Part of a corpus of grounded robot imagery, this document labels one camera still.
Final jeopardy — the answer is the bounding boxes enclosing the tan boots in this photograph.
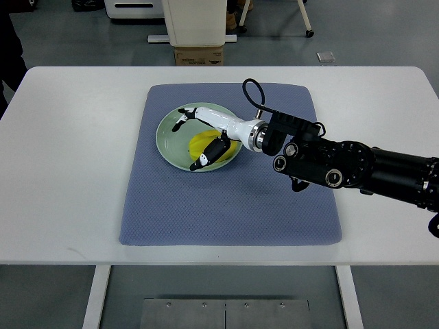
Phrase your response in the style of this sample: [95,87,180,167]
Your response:
[226,12,237,31]

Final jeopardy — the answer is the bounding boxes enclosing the white cabinet stand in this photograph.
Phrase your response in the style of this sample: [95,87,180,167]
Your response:
[147,0,237,47]

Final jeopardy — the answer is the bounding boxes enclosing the white appliance with slot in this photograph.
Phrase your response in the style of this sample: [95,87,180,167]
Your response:
[104,0,164,20]

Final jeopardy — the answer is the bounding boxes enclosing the grey metal floor plate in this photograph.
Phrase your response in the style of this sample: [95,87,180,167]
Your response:
[140,299,311,328]

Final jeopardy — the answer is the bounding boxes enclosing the blue-grey textured mat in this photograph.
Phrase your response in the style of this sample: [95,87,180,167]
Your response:
[119,83,342,246]

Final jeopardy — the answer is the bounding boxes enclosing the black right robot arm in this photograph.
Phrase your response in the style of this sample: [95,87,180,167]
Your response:
[249,99,438,213]

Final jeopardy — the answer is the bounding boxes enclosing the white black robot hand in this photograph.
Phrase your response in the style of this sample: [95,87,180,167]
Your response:
[172,107,268,171]

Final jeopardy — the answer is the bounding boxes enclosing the white wheeled chair legs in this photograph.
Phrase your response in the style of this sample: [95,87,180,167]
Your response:
[237,0,314,38]

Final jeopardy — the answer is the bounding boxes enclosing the cardboard box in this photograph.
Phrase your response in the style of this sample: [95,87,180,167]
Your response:
[174,46,224,66]

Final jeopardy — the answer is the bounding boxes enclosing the white table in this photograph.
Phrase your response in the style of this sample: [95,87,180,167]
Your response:
[1,66,438,328]

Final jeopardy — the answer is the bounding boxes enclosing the light green plate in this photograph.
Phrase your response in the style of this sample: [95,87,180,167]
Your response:
[156,102,246,173]

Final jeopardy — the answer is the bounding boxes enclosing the yellow starfruit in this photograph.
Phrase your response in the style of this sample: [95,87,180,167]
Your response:
[188,129,241,165]

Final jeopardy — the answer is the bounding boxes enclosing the person in dark clothes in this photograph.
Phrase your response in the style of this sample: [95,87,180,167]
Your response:
[1,1,27,117]

